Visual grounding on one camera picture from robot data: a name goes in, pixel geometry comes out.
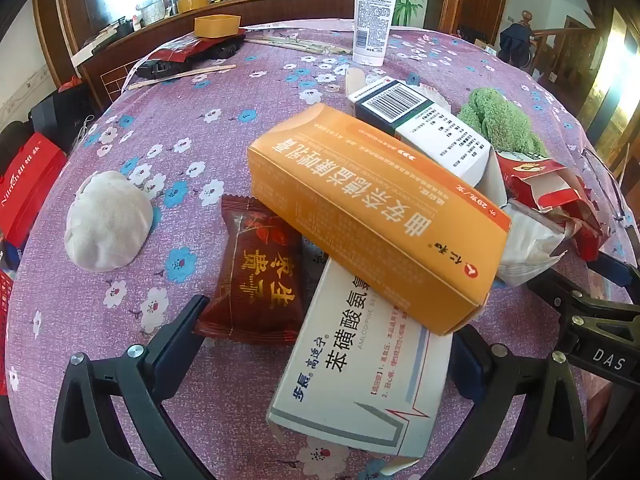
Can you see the white lotion tube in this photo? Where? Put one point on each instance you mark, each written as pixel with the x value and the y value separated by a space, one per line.
pixel 372 10

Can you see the crumpled white tissue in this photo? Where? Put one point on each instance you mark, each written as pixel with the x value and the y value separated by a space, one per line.
pixel 437 97

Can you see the dark red foil packet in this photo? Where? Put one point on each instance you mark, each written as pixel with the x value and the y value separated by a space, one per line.
pixel 180 52

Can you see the wooden stick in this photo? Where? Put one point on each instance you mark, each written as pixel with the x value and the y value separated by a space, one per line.
pixel 190 73

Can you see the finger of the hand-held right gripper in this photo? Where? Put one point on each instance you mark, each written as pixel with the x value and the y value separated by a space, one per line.
pixel 560 287
pixel 622 277

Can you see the red plastic basket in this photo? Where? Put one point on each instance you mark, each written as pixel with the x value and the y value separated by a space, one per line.
pixel 4 310

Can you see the brown wooden door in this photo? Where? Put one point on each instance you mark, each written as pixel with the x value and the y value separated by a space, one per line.
pixel 475 0

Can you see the red gift bag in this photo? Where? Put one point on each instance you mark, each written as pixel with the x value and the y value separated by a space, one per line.
pixel 30 190

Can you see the purple floral tablecloth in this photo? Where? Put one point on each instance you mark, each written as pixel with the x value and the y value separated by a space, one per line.
pixel 175 125

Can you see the wooden stair railing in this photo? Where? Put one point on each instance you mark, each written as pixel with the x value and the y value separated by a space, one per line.
pixel 565 45

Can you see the torn red white carton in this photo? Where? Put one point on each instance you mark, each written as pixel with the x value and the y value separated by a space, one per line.
pixel 550 190

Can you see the dark jacket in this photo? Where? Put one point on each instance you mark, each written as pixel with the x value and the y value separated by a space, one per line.
pixel 515 45

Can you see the dark red pouch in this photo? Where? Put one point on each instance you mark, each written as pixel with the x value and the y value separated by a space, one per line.
pixel 160 67

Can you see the brown candy packet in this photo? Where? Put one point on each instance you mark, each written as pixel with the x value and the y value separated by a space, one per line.
pixel 255 270

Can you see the green towel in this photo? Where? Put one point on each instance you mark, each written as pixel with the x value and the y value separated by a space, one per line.
pixel 500 120

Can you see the white blue medicine box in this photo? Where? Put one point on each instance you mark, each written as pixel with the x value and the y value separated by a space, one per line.
pixel 360 375

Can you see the yellow box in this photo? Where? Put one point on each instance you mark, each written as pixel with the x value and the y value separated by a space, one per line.
pixel 194 2

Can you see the orange medicine box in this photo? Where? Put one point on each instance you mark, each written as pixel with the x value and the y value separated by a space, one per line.
pixel 360 210

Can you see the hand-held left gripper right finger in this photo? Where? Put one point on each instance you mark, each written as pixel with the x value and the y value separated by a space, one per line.
pixel 477 375

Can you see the grey metal tin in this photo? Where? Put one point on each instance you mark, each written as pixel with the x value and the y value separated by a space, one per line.
pixel 150 12

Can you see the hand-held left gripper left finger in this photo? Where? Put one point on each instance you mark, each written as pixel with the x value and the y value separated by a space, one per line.
pixel 175 335

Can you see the yellow plastic container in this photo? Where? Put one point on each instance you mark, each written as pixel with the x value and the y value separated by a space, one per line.
pixel 217 27

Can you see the black leather sofa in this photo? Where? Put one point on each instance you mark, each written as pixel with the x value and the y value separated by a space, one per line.
pixel 15 140

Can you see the blue white barcode box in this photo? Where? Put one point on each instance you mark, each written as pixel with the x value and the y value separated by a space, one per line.
pixel 440 135

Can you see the dark paper shopping bag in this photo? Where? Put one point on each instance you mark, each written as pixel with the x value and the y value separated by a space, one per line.
pixel 65 115

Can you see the wooden mirror cabinet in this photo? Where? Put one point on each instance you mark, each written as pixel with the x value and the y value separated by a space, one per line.
pixel 280 10

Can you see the round white fabric pad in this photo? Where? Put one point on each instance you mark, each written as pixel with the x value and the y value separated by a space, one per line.
pixel 107 220

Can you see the pale plastic packaging bag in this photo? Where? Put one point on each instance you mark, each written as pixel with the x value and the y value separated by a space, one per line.
pixel 525 245

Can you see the white flat box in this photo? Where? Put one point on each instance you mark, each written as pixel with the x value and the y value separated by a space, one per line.
pixel 82 57

